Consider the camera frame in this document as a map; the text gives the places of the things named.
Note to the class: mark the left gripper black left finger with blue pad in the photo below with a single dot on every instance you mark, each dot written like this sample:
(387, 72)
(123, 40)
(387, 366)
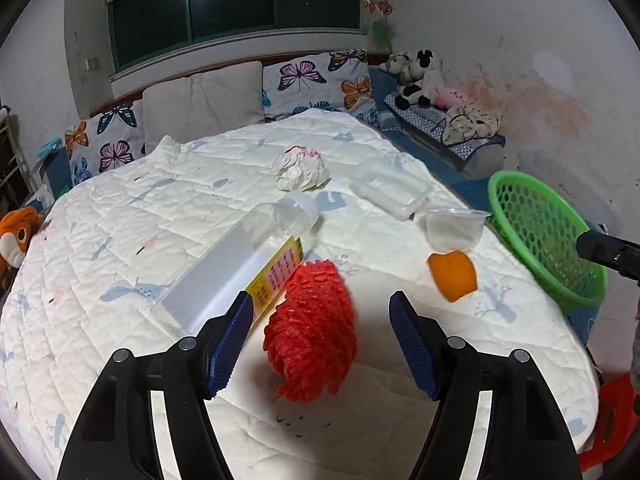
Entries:
(114, 435)

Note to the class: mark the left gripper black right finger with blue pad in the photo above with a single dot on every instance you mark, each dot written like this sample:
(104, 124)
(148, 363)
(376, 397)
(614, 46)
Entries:
(527, 436)

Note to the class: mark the red mesh net bag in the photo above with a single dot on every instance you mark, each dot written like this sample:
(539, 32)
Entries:
(310, 338)

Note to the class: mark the clear plastic storage box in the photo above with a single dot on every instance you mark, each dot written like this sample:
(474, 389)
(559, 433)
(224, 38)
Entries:
(575, 189)

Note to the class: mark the green plastic basket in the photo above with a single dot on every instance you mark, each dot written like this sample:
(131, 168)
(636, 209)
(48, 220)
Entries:
(542, 229)

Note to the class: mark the clear plastic cup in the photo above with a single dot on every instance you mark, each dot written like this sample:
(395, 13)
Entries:
(449, 229)

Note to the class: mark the white quilted bed cover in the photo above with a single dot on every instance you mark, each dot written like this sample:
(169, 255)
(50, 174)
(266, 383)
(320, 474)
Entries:
(139, 257)

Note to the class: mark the spotted cream cloth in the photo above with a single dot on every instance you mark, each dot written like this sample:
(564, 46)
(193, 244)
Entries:
(466, 122)

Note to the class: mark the clear bottle yellow label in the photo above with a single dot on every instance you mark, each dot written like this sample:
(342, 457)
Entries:
(258, 255)

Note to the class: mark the clear plastic tray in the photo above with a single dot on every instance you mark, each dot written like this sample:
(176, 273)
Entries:
(400, 195)

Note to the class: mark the pink plush toy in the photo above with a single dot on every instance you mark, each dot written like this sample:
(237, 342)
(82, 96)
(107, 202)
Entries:
(444, 98)

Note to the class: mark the orange tiger plush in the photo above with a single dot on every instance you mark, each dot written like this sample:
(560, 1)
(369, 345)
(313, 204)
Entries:
(17, 229)

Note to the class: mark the black white cow plush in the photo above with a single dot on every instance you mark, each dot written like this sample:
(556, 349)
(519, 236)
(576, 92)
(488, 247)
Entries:
(419, 78)

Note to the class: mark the left butterfly pillow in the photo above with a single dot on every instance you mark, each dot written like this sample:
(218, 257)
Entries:
(105, 142)

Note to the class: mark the butterfly pillow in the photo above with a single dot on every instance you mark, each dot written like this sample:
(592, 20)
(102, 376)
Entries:
(335, 81)
(105, 142)

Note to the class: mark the right butterfly pillow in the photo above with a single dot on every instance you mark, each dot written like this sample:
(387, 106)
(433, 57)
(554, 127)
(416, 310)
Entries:
(335, 81)

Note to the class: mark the grey pillow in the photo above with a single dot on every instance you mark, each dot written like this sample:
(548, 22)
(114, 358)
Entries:
(204, 104)

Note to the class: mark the dark window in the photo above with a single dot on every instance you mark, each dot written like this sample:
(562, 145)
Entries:
(144, 29)

